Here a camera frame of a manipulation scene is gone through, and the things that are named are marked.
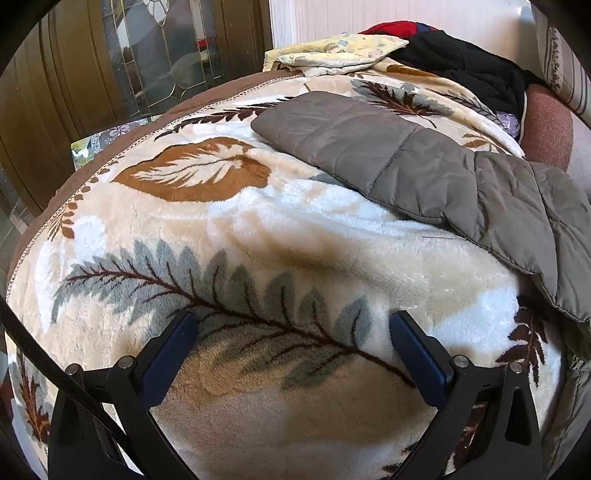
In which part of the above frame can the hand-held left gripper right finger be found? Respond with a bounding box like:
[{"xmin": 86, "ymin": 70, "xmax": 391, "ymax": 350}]
[{"xmin": 389, "ymin": 310, "xmax": 543, "ymax": 480}]

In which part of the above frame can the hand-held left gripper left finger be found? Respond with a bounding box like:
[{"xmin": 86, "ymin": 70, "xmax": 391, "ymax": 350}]
[{"xmin": 48, "ymin": 311, "xmax": 199, "ymax": 480}]

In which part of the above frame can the grey quilted jacket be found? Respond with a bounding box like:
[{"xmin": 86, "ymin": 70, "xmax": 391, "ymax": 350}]
[{"xmin": 250, "ymin": 91, "xmax": 591, "ymax": 467}]

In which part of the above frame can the leaf print fleece blanket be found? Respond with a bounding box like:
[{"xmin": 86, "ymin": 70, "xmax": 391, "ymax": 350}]
[{"xmin": 7, "ymin": 60, "xmax": 573, "ymax": 480}]

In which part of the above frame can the small purple cloth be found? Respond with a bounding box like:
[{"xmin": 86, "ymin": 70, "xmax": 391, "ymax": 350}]
[{"xmin": 501, "ymin": 113, "xmax": 523, "ymax": 139}]

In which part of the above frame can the pink sofa seat cushion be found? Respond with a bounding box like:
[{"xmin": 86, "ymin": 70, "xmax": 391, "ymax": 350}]
[{"xmin": 522, "ymin": 83, "xmax": 591, "ymax": 185}]

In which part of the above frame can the black garment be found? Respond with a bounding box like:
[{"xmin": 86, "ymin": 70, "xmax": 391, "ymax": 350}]
[{"xmin": 390, "ymin": 30, "xmax": 548, "ymax": 121}]

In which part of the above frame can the wooden stained glass door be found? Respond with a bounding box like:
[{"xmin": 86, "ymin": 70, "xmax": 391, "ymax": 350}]
[{"xmin": 0, "ymin": 0, "xmax": 273, "ymax": 227}]

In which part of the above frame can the pale yellow patterned cloth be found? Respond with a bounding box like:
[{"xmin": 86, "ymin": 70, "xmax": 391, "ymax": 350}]
[{"xmin": 263, "ymin": 32, "xmax": 409, "ymax": 77}]

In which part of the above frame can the striped floral sofa back cushion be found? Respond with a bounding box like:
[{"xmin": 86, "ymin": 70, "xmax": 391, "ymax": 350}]
[{"xmin": 531, "ymin": 4, "xmax": 591, "ymax": 116}]

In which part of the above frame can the red garment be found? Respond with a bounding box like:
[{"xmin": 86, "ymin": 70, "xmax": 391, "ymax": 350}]
[{"xmin": 359, "ymin": 21, "xmax": 441, "ymax": 41}]

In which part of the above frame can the black cable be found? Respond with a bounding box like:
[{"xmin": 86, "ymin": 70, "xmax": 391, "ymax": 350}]
[{"xmin": 0, "ymin": 295, "xmax": 139, "ymax": 480}]

